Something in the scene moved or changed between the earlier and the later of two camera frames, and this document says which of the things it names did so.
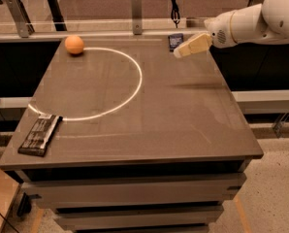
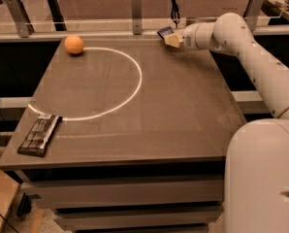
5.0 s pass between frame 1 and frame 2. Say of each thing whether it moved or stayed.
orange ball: stayed
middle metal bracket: stayed
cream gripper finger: moved
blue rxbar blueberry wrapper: moved
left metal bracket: stayed
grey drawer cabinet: stayed
